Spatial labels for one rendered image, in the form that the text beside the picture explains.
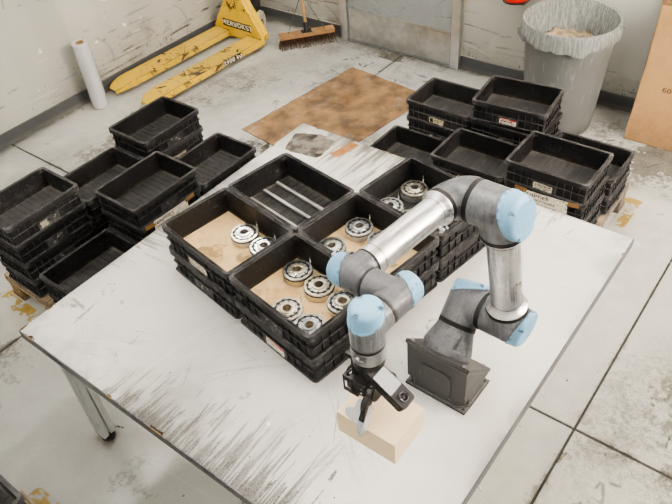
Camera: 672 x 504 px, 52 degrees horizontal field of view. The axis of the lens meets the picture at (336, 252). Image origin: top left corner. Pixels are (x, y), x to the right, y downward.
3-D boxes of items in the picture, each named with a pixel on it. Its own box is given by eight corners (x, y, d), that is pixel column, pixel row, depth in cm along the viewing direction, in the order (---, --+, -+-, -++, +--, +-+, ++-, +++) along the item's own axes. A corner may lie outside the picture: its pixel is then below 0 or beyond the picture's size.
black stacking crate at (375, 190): (493, 221, 250) (495, 197, 242) (440, 263, 236) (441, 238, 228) (411, 180, 273) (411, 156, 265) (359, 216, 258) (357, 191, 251)
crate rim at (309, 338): (380, 290, 215) (379, 285, 213) (309, 345, 200) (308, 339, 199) (296, 236, 238) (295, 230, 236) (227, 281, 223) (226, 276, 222)
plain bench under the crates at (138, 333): (600, 358, 301) (634, 238, 254) (399, 697, 211) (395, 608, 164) (316, 232, 379) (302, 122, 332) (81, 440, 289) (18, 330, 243)
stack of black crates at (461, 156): (523, 202, 362) (530, 148, 339) (496, 234, 345) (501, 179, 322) (456, 179, 381) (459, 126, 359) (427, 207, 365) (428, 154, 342)
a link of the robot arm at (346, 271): (451, 157, 176) (319, 254, 150) (488, 169, 169) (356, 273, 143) (451, 195, 183) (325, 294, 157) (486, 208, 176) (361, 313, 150)
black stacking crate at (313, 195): (357, 216, 258) (356, 191, 251) (299, 255, 244) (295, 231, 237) (289, 176, 281) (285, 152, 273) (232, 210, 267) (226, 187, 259)
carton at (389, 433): (423, 426, 161) (424, 408, 156) (395, 464, 154) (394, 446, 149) (368, 395, 169) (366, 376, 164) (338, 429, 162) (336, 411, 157)
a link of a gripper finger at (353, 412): (343, 425, 157) (354, 390, 155) (364, 438, 154) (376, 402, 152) (336, 429, 154) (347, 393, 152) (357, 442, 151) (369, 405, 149)
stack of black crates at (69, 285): (119, 261, 351) (106, 227, 336) (158, 284, 336) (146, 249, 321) (54, 309, 329) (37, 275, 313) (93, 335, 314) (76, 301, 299)
